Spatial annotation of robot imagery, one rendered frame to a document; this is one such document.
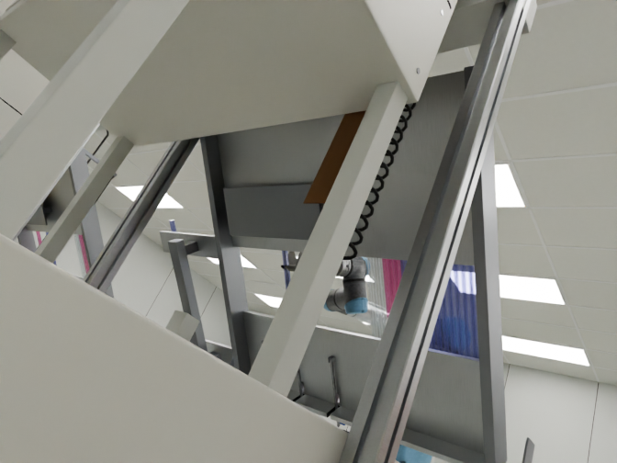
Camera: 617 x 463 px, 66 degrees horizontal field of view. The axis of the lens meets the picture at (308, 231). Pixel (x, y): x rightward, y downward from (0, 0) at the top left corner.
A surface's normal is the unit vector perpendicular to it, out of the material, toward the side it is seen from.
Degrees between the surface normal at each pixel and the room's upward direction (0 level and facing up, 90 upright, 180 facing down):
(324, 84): 180
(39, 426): 90
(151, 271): 90
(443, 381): 135
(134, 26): 90
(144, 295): 90
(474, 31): 180
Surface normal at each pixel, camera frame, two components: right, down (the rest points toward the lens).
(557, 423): -0.53, -0.55
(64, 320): 0.76, 0.03
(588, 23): -0.37, 0.84
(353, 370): -0.64, 0.21
